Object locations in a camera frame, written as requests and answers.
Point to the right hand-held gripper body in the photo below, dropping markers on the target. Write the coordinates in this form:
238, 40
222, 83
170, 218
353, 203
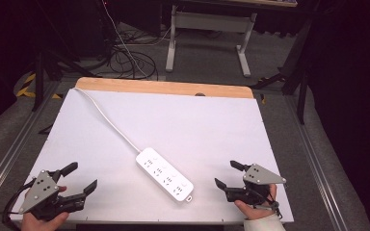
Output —
260, 176

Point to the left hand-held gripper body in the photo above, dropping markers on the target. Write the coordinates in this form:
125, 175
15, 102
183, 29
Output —
40, 189

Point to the white power strip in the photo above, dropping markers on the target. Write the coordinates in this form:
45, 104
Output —
164, 174

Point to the person's right hand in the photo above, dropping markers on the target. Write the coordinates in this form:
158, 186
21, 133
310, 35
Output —
257, 211

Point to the person's left hand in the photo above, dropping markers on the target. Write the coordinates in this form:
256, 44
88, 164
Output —
40, 225

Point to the white table mat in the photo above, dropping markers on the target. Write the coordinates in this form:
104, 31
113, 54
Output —
186, 128

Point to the black tripod stand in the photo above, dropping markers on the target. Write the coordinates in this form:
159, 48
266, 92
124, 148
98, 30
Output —
40, 80

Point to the black metal stand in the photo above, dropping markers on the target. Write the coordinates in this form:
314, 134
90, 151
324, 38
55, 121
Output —
297, 80

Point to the aluminium floor rail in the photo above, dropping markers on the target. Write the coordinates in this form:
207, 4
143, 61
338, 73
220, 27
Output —
314, 166
16, 144

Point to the white metal desk frame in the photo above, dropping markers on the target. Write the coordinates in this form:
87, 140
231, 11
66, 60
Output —
205, 20

